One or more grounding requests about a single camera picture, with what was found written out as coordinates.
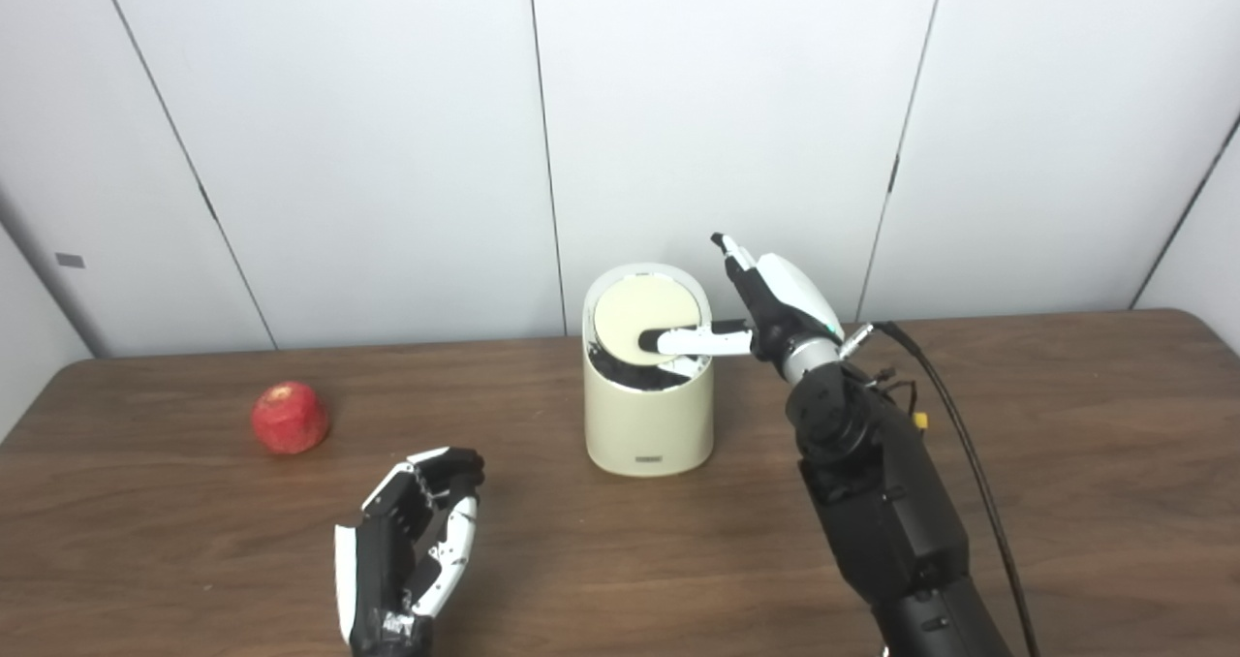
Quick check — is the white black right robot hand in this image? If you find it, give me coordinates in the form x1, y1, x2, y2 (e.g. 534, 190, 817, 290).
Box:
638, 233, 844, 367

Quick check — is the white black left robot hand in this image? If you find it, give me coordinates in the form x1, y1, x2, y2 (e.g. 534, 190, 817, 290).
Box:
334, 447, 485, 657

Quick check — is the cream round bin lid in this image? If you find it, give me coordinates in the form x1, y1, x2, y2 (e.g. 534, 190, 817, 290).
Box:
592, 275, 700, 365

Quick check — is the red apple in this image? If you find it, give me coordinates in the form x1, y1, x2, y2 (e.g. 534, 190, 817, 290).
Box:
252, 381, 331, 455

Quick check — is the cream plastic bin body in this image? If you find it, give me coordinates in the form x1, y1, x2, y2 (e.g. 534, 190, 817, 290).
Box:
582, 263, 716, 478

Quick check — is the black bin liner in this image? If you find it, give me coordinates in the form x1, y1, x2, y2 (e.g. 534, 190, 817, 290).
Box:
586, 343, 710, 391

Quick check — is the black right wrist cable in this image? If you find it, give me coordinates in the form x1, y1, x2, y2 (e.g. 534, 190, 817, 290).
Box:
870, 321, 1039, 657

